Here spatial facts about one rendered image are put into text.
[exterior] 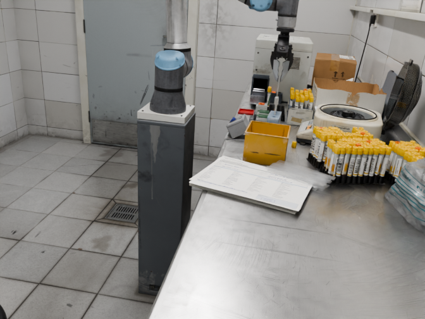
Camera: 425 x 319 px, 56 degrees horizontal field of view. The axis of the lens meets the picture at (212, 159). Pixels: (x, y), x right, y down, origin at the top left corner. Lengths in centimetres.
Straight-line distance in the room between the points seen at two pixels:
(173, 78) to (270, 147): 55
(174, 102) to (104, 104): 212
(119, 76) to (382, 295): 307
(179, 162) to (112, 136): 216
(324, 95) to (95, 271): 142
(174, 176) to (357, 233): 90
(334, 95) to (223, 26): 176
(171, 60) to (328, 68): 110
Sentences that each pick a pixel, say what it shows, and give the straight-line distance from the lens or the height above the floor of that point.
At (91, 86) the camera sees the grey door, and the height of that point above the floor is 54.
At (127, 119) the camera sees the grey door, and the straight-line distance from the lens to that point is 366.
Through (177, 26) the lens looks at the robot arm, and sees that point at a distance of 173.
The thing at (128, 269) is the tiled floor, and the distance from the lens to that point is 222.
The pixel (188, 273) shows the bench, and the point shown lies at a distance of 78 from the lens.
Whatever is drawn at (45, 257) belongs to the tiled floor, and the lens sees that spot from 238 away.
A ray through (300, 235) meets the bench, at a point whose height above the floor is 88.
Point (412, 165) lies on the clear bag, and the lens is 110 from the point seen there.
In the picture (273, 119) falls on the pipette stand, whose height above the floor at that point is 97.
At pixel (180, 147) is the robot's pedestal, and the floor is 78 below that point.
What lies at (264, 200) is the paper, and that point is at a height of 89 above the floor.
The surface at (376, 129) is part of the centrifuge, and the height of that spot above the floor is 98.
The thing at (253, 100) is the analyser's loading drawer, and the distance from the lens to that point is 189.
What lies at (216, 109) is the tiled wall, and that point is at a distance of 348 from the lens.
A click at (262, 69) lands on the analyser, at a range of 204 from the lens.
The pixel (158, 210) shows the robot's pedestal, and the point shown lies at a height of 47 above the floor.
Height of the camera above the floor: 136
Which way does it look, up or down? 22 degrees down
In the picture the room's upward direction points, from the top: 4 degrees clockwise
